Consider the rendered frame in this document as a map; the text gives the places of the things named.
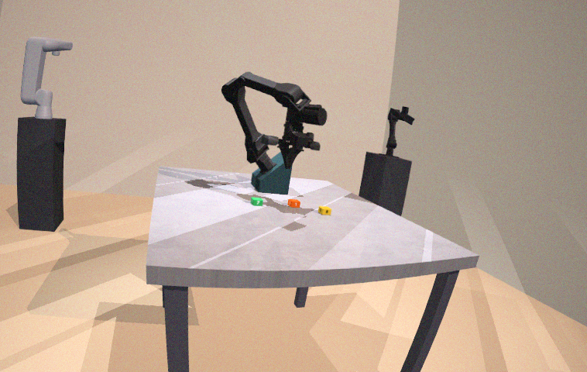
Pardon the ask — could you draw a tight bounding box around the yellow block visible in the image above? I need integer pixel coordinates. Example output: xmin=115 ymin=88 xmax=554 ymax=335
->
xmin=318 ymin=206 xmax=331 ymax=215

